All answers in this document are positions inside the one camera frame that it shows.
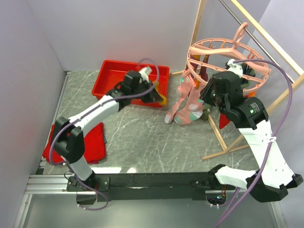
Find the maroon hanging sock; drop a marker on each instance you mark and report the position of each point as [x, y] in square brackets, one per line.
[203, 70]

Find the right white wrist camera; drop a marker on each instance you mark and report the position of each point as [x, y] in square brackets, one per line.
[234, 67]

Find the red hanging sock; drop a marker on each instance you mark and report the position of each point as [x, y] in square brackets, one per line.
[223, 121]

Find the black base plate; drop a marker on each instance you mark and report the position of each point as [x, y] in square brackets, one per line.
[147, 186]

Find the mustard yellow sock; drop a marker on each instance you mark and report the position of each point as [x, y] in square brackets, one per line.
[162, 100]

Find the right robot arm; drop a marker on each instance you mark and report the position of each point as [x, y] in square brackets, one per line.
[276, 177]

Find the olive green sock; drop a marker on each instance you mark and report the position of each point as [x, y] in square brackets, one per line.
[206, 111]

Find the red folded cloth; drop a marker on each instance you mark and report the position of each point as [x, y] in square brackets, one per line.
[95, 148]

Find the wooden drying rack frame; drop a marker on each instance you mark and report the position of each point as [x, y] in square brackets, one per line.
[244, 111]

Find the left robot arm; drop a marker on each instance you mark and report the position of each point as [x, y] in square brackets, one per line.
[69, 134]

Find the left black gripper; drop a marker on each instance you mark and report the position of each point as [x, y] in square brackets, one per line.
[153, 96]

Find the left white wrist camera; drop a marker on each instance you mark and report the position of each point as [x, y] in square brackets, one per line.
[145, 72]

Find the pink patterned sock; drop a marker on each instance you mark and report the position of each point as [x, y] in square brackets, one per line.
[193, 109]
[183, 89]

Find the pink round sock hanger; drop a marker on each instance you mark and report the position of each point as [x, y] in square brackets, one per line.
[221, 50]

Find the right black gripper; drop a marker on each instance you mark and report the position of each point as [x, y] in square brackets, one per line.
[204, 93]

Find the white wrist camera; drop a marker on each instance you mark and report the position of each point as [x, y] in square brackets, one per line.
[145, 72]
[234, 67]

